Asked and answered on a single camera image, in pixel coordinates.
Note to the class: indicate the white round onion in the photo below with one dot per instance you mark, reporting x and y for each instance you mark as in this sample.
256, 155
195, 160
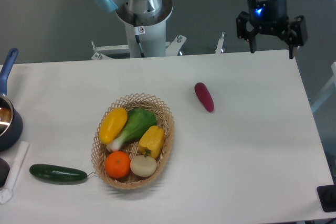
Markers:
143, 166

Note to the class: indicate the purple sweet potato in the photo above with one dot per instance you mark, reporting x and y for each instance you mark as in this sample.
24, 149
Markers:
204, 96

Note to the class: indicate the black round object left edge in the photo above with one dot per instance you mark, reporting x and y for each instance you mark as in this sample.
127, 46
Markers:
4, 171

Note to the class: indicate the black device right corner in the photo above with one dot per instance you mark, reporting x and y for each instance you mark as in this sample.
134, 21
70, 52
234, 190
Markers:
327, 197

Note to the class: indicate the white rolled cloth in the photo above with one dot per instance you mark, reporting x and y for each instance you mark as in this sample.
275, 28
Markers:
7, 190

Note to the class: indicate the orange tangerine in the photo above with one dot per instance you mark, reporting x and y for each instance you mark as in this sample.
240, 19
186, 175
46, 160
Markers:
117, 164

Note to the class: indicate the green bok choy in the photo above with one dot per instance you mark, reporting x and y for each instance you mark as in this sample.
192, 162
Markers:
138, 122

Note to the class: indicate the white table clamp bracket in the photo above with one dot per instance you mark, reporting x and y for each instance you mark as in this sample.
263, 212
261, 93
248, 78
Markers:
220, 49

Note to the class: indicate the blue saucepan with handle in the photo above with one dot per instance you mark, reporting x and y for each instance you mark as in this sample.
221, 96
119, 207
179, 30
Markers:
11, 120

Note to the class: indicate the yellow mango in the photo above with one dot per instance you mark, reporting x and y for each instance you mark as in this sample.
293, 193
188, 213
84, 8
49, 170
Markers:
112, 124

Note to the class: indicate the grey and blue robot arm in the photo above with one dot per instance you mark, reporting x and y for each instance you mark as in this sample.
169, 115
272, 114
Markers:
145, 25

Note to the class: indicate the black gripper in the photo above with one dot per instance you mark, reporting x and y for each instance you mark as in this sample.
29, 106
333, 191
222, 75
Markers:
269, 17

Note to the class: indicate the dark green cucumber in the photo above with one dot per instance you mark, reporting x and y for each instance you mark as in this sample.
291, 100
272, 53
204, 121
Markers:
57, 174

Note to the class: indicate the white frame right edge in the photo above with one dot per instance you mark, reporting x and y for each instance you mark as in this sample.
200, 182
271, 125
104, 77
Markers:
325, 92

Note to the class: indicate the yellow bell pepper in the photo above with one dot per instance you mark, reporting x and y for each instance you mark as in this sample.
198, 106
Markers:
151, 143

